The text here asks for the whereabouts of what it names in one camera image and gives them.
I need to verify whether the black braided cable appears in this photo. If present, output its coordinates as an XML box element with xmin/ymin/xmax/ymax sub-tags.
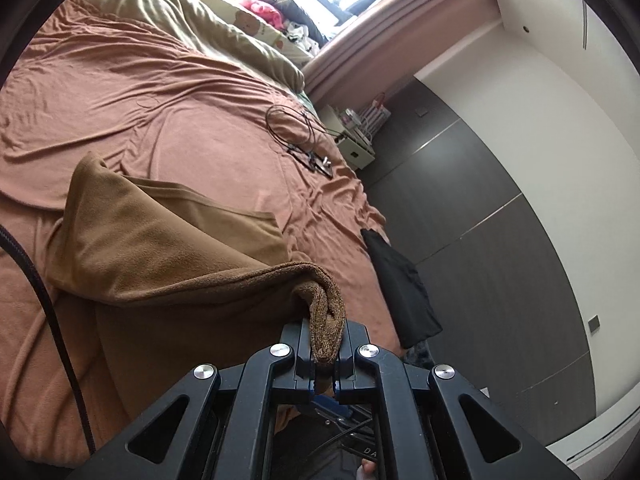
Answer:
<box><xmin>0</xmin><ymin>225</ymin><xmax>97</xmax><ymax>453</ymax></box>

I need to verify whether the pink curtain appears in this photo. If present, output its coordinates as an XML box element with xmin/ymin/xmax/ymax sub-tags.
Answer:
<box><xmin>302</xmin><ymin>0</ymin><xmax>501</xmax><ymax>111</ymax></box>

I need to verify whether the dark clothes pile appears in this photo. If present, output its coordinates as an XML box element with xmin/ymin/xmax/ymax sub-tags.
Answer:
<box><xmin>265</xmin><ymin>0</ymin><xmax>331</xmax><ymax>43</ymax></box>

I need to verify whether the white bedside table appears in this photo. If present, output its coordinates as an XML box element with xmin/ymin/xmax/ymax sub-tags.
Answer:
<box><xmin>327</xmin><ymin>105</ymin><xmax>376</xmax><ymax>171</ymax></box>

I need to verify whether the grey shaggy rug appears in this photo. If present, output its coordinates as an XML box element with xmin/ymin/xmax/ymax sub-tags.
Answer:
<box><xmin>400</xmin><ymin>340</ymin><xmax>433</xmax><ymax>376</ymax></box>

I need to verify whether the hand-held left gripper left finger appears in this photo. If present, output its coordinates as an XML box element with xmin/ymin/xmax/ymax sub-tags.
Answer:
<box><xmin>65</xmin><ymin>320</ymin><xmax>321</xmax><ymax>480</ymax></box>

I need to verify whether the plush toys and clothes pile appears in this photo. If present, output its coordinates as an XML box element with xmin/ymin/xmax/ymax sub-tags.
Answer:
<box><xmin>220</xmin><ymin>0</ymin><xmax>321</xmax><ymax>58</ymax></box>

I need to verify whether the thin black cable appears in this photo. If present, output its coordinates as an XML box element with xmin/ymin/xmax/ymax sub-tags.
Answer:
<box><xmin>265</xmin><ymin>104</ymin><xmax>336</xmax><ymax>179</ymax></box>

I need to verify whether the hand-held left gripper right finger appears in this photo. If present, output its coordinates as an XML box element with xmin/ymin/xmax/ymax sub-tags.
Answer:
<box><xmin>332</xmin><ymin>322</ymin><xmax>576</xmax><ymax>480</ymax></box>

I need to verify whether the beige duvet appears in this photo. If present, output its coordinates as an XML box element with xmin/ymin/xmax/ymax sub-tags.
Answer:
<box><xmin>75</xmin><ymin>0</ymin><xmax>306</xmax><ymax>93</ymax></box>

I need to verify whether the brown printed t-shirt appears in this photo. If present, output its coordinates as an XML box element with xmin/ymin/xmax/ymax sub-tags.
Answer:
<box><xmin>47</xmin><ymin>152</ymin><xmax>348</xmax><ymax>426</ymax></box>

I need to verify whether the black and white cloth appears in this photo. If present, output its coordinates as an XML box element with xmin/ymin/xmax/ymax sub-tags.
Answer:
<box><xmin>285</xmin><ymin>22</ymin><xmax>321</xmax><ymax>53</ymax></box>

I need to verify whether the striped gift bag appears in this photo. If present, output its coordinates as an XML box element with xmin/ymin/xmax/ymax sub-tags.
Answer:
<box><xmin>357</xmin><ymin>92</ymin><xmax>391</xmax><ymax>133</ymax></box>

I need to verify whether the orange-brown blanket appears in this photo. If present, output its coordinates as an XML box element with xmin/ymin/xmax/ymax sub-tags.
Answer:
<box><xmin>0</xmin><ymin>0</ymin><xmax>401</xmax><ymax>461</ymax></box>

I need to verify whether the pink cloth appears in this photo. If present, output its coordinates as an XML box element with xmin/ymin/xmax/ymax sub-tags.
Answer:
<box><xmin>240</xmin><ymin>0</ymin><xmax>286</xmax><ymax>28</ymax></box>

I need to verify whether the black folded garment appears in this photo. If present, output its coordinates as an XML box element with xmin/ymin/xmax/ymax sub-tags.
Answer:
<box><xmin>360</xmin><ymin>227</ymin><xmax>443</xmax><ymax>350</ymax></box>

